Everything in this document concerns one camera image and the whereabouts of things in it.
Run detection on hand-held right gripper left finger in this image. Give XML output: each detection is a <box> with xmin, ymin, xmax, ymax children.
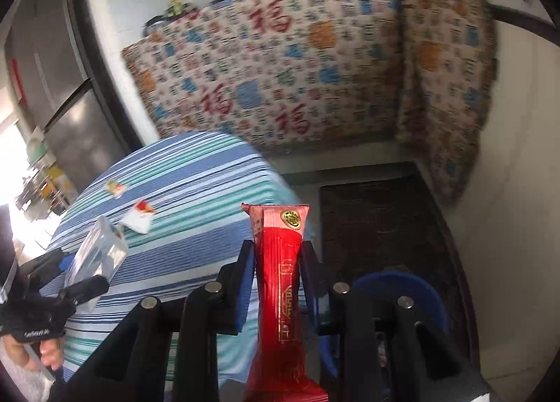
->
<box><xmin>57</xmin><ymin>239</ymin><xmax>257</xmax><ymax>402</ymax></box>

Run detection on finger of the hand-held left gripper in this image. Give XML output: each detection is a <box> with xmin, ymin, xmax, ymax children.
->
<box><xmin>57</xmin><ymin>275</ymin><xmax>110</xmax><ymax>312</ymax></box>
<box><xmin>24</xmin><ymin>248</ymin><xmax>76</xmax><ymax>285</ymax></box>

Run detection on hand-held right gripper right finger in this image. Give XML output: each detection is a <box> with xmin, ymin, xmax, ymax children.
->
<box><xmin>299</xmin><ymin>239</ymin><xmax>495</xmax><ymax>402</ymax></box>

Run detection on clear plastic box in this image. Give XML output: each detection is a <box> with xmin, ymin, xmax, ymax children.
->
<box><xmin>64</xmin><ymin>216</ymin><xmax>129</xmax><ymax>313</ymax></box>

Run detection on red snack packet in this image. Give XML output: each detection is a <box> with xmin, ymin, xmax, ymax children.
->
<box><xmin>240</xmin><ymin>203</ymin><xmax>329</xmax><ymax>402</ymax></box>

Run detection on blue plastic bucket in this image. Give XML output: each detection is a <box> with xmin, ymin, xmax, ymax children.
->
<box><xmin>319</xmin><ymin>270</ymin><xmax>449</xmax><ymax>379</ymax></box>

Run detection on person's left forearm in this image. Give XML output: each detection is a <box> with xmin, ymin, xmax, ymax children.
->
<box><xmin>0</xmin><ymin>338</ymin><xmax>55</xmax><ymax>402</ymax></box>

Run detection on person's left hand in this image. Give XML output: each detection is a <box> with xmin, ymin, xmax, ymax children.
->
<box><xmin>39</xmin><ymin>336</ymin><xmax>65</xmax><ymax>373</ymax></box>

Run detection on yellow cardboard box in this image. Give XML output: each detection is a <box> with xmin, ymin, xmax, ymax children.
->
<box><xmin>46</xmin><ymin>166</ymin><xmax>77</xmax><ymax>206</ymax></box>

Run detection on white red wrapper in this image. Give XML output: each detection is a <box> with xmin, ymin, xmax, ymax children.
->
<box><xmin>121</xmin><ymin>200</ymin><xmax>157</xmax><ymax>234</ymax></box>

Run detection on round table with striped cloth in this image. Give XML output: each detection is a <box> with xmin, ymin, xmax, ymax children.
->
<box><xmin>46</xmin><ymin>131</ymin><xmax>316</xmax><ymax>385</ymax></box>

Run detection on green tiered storage rack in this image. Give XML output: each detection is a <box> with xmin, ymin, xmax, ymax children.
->
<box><xmin>17</xmin><ymin>126</ymin><xmax>66</xmax><ymax>214</ymax></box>

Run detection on red hanging decoration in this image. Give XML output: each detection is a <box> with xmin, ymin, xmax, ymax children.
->
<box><xmin>9</xmin><ymin>58</ymin><xmax>29</xmax><ymax>107</ymax></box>

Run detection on grey refrigerator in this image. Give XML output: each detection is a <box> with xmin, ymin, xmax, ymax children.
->
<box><xmin>4</xmin><ymin>0</ymin><xmax>145</xmax><ymax>210</ymax></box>

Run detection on printed blanket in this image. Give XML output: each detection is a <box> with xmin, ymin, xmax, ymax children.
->
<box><xmin>121</xmin><ymin>0</ymin><xmax>405</xmax><ymax>158</ymax></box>
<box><xmin>396</xmin><ymin>0</ymin><xmax>498</xmax><ymax>207</ymax></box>

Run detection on white kitchen counter cabinet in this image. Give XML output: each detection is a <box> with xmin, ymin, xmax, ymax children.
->
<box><xmin>450</xmin><ymin>0</ymin><xmax>560</xmax><ymax>341</ymax></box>

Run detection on black condiment rack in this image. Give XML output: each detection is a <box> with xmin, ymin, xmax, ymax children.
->
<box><xmin>144</xmin><ymin>10</ymin><xmax>176</xmax><ymax>33</ymax></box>

